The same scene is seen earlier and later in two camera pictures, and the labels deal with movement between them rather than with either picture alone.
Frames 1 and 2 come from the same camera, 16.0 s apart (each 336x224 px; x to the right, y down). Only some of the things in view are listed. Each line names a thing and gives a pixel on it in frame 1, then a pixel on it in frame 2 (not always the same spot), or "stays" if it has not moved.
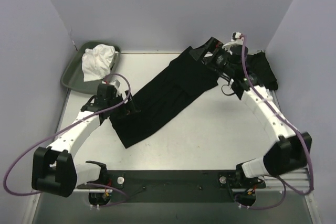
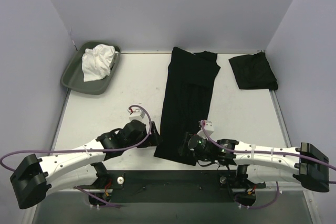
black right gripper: [210, 51] -> [184, 144]
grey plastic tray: [72, 78] stays
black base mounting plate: [176, 186] stays
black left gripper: [126, 106] -> [153, 135]
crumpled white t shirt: [96, 62] stays
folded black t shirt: [262, 70] stays
